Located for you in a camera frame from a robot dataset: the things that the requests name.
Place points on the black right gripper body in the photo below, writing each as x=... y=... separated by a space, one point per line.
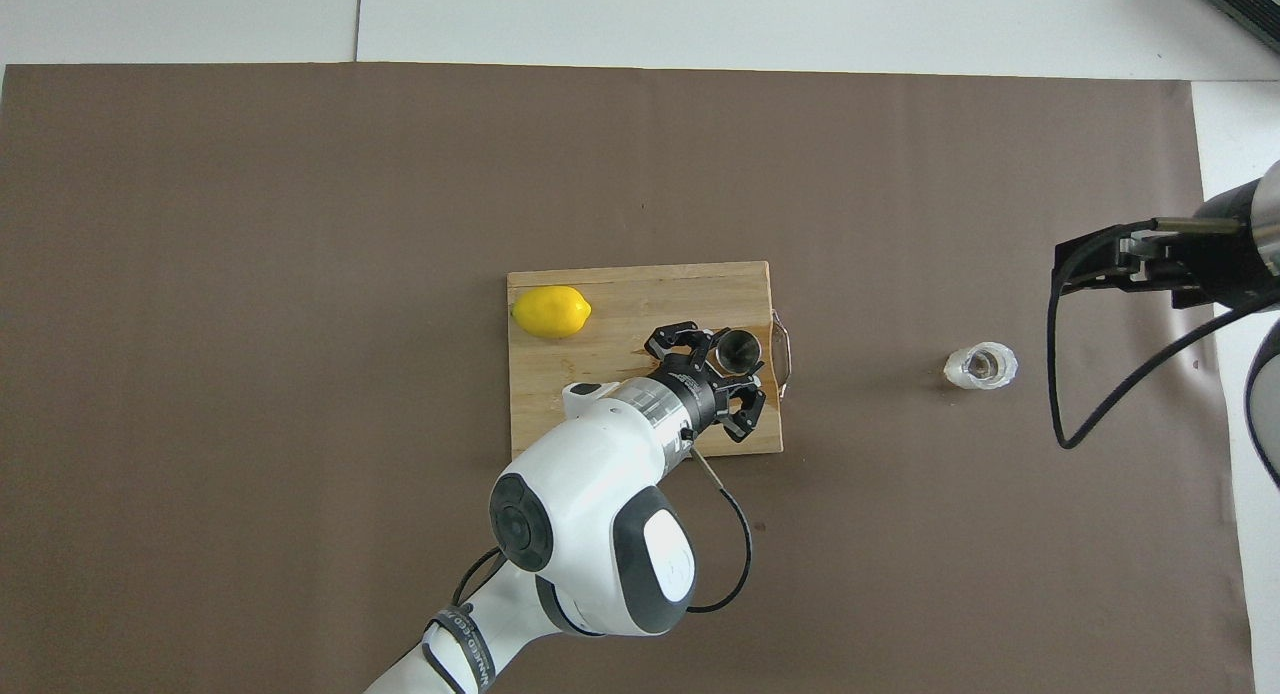
x=1225 y=264

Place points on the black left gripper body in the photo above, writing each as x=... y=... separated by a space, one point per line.
x=700 y=399

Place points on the steel double jigger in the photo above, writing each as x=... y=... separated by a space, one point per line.
x=741 y=350

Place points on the clear faceted glass cup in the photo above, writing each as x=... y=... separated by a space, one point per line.
x=980 y=367

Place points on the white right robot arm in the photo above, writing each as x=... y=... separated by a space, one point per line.
x=1270 y=224

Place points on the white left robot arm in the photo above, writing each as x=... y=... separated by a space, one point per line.
x=600 y=474

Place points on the wooden cutting board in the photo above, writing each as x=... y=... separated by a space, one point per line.
x=570 y=384

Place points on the yellow lemon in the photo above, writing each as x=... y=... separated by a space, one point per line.
x=550 y=312

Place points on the brown paper table mat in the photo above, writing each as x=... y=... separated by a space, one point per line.
x=250 y=374

